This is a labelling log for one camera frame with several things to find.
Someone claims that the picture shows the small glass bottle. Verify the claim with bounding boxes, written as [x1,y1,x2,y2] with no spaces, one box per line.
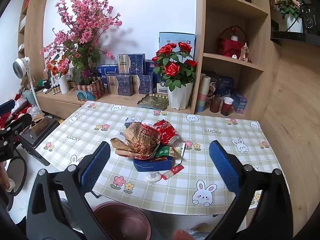
[239,42,250,62]

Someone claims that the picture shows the red patterned fabric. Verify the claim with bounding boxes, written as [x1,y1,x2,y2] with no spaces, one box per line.
[0,94,34,130]

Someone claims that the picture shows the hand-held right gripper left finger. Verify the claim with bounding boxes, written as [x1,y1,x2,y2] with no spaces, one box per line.
[26,141,112,240]

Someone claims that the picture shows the green snack packet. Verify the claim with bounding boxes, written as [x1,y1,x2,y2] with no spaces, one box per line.
[154,146,177,158]

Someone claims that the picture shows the brown kraft box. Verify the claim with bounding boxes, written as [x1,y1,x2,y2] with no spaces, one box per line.
[30,117,50,135]

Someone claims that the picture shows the white round plastic piece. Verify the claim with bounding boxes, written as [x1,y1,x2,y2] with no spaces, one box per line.
[145,171,163,182]

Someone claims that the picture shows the maroon plastic bin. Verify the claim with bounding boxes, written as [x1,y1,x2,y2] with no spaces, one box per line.
[94,201,152,240]

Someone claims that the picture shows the black glossy appliance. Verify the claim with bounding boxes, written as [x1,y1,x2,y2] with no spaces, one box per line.
[299,4,319,34]

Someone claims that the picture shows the blue and white carton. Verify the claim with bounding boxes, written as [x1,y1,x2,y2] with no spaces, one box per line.
[156,66,170,94]

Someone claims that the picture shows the green leaf-shaped tray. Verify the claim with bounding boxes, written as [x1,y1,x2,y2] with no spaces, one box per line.
[137,93,168,110]

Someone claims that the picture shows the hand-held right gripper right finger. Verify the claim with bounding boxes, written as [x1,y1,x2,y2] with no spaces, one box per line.
[209,140,293,240]

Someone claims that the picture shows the brown glass cup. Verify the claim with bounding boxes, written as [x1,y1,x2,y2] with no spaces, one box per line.
[209,97,222,113]

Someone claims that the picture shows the blue box with red logo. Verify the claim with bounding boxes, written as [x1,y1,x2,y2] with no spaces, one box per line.
[144,59,158,75]

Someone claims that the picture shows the red roses in white pot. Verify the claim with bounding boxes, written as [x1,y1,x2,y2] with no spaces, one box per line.
[152,42,198,110]

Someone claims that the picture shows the black storage box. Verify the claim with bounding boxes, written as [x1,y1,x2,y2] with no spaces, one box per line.
[19,117,60,166]

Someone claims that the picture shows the crushed red drink can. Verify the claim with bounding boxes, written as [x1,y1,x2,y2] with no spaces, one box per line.
[152,119,180,146]

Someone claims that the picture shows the pink roses in white pot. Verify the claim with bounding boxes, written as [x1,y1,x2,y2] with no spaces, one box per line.
[272,0,307,33]

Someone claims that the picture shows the green checked rabbit tablecloth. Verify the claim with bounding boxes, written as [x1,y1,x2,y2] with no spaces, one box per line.
[35,101,270,215]

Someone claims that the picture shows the blue cardboard food box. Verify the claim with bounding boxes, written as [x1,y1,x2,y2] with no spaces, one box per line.
[133,156,175,172]

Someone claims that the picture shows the dark blue printed gift box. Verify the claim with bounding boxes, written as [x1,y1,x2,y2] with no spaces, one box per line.
[206,71,235,99]

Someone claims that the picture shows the small blue printed box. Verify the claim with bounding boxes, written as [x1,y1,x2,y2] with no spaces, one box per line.
[231,91,248,114]

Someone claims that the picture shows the red paper cup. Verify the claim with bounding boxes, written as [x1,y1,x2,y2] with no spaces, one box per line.
[221,97,234,117]

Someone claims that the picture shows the white ribbed vase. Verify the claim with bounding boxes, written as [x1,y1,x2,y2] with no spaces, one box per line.
[59,74,70,94]

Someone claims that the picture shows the stack of pastel cups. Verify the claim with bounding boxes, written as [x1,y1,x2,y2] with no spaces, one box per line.
[194,76,212,113]

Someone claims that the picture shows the crumpled brown paper bag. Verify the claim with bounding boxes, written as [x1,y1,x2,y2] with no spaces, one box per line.
[111,122,162,160]

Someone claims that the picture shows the person's grey fleece clothing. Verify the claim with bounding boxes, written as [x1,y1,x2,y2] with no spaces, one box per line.
[186,224,213,240]

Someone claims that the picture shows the white standing fan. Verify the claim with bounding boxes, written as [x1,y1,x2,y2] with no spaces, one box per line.
[12,57,40,108]

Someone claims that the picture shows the red gift basket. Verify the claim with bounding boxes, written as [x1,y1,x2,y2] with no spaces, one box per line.
[217,26,247,58]

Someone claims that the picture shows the orange artificial flowers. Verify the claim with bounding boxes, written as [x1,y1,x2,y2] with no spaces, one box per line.
[45,57,70,77]

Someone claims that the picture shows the wooden shelf unit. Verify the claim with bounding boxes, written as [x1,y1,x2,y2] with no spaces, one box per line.
[17,0,53,85]
[191,0,279,120]

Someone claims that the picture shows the pink blossom branches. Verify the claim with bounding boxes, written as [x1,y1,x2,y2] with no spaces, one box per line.
[40,0,123,85]

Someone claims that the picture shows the black stone counter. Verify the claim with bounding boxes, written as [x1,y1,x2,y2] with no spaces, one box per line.
[270,30,320,46]

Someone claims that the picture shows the flat blue carton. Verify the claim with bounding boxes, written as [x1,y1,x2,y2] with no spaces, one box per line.
[96,64,119,90]

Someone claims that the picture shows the striped tin planter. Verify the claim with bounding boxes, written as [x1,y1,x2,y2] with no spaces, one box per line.
[75,77,105,102]

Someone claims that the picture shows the light blue flat box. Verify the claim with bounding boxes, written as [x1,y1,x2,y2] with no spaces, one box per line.
[159,32,196,60]

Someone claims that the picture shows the low wooden sideboard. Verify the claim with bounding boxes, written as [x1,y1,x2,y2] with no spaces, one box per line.
[36,90,195,120]

